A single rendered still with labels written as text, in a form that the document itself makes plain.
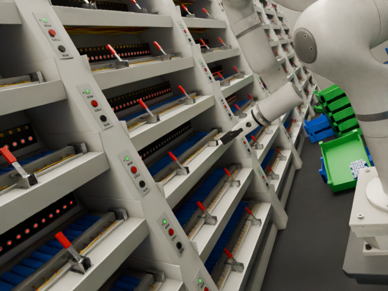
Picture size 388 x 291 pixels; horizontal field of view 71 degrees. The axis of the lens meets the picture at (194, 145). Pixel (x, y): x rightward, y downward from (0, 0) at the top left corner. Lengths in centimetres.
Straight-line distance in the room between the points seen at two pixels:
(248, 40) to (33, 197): 74
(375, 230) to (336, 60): 34
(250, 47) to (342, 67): 46
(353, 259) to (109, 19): 93
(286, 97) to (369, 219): 46
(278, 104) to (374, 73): 46
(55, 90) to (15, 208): 28
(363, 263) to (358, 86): 35
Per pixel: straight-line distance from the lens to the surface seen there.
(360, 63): 54
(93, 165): 67
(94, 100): 74
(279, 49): 330
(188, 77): 130
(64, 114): 76
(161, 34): 136
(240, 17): 95
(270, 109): 97
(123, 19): 105
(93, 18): 95
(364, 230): 66
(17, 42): 83
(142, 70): 95
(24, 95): 67
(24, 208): 59
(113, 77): 84
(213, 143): 111
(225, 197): 110
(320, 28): 52
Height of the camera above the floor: 72
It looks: 6 degrees down
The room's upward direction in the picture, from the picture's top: 29 degrees counter-clockwise
